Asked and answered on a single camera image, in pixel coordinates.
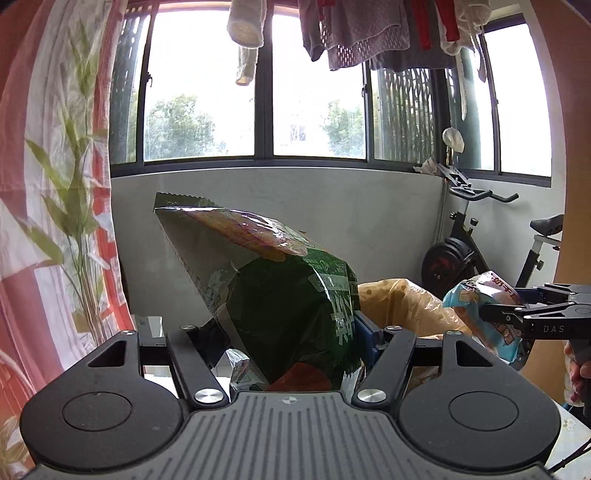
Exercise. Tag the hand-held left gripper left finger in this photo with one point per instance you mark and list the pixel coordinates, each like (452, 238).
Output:
(210, 344)

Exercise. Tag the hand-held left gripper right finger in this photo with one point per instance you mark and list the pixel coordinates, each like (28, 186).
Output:
(369, 341)

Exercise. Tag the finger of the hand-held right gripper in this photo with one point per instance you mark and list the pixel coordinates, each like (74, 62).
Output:
(563, 293)
(503, 314)

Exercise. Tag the light blue snack packet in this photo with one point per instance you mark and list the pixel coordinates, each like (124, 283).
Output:
(471, 290)

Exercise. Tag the cardboard box with plastic liner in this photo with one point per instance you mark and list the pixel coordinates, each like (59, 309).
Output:
(406, 304)

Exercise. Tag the green snack bag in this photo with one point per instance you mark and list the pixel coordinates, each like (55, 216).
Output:
(286, 295)

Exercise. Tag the person's right hand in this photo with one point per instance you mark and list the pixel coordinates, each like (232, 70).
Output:
(572, 374)

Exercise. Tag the silver foil packet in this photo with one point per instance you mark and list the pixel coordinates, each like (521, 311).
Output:
(240, 369)

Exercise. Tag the black exercise bike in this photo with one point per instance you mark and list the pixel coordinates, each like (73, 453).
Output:
(457, 258)

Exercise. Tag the crumpled cloth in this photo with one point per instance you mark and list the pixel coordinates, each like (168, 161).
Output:
(429, 166)

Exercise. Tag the red and white leaf curtain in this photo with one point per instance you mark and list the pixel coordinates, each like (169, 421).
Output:
(55, 207)

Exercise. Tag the dark framed window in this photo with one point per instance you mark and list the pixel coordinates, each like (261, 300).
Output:
(207, 92)

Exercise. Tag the white hanging garment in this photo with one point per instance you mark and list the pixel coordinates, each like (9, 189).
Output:
(475, 14)

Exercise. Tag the red hanging garment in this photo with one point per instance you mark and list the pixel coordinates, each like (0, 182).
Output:
(445, 18)

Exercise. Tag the grey purple hanging garment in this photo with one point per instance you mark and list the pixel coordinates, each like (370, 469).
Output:
(351, 32)

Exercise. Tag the beige hanging sock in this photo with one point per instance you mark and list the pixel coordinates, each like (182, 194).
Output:
(247, 27)

